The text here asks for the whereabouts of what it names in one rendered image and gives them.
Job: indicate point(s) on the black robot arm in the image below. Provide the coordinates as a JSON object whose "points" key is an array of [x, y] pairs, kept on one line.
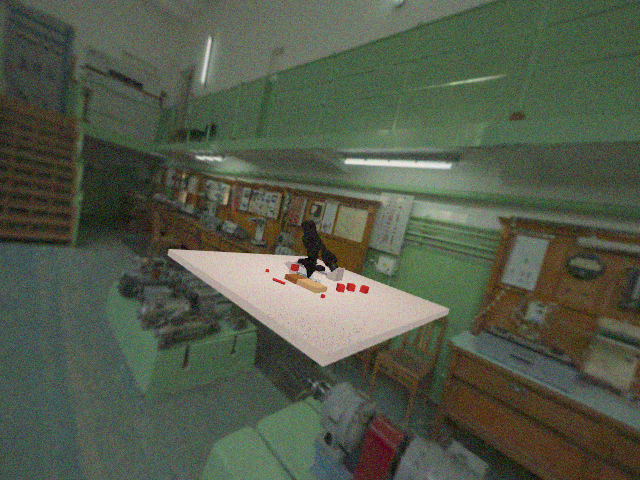
{"points": [[313, 243]]}

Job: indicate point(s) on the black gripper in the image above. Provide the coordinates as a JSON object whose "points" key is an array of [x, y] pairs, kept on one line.
{"points": [[310, 269]]}

